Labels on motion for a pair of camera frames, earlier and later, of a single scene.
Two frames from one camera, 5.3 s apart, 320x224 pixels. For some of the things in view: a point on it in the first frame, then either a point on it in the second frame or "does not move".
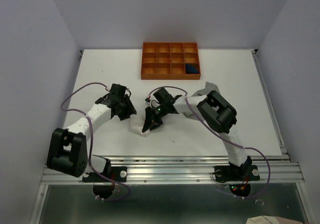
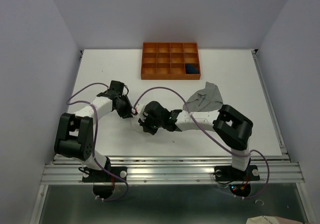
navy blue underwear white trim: [190, 69] does not move
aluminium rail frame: [274, 169] does not move
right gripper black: [151, 121] -> [143, 122]
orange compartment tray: [167, 60] does not move
